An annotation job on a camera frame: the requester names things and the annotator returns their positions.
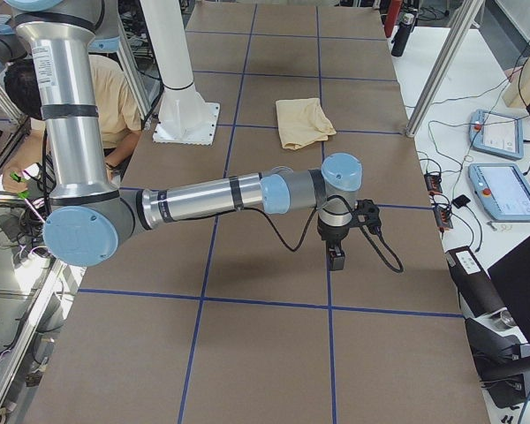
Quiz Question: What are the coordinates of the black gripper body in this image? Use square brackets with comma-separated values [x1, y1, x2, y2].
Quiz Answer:
[317, 198, 382, 270]

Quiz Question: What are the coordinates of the beige long-sleeve printed shirt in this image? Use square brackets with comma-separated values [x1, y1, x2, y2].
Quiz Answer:
[276, 98, 337, 150]

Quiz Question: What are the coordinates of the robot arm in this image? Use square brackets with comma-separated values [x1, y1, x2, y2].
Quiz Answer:
[11, 1, 384, 270]

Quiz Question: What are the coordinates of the near blue teach pendant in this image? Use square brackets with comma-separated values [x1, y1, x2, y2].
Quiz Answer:
[468, 163, 530, 223]

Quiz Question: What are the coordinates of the blue teach pendant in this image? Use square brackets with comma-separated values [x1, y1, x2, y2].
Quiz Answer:
[468, 163, 530, 223]
[469, 110, 524, 160]

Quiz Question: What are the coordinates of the far blue teach pendant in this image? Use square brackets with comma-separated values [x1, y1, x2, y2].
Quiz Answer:
[469, 110, 524, 160]

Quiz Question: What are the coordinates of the black monitor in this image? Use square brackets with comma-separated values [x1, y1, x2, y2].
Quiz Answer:
[488, 236, 530, 344]

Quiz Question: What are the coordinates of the brown table mat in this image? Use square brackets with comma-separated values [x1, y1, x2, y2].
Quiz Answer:
[25, 2, 488, 423]

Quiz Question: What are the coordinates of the black water bottle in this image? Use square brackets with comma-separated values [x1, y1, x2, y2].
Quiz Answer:
[390, 12, 417, 57]

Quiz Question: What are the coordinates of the seated person in beige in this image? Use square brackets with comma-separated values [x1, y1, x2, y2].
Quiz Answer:
[2, 55, 141, 193]

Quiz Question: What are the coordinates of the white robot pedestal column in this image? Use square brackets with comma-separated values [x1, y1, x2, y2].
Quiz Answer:
[140, 0, 220, 146]

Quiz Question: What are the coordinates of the aluminium frame post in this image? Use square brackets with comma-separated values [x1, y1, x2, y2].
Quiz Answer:
[405, 0, 485, 138]

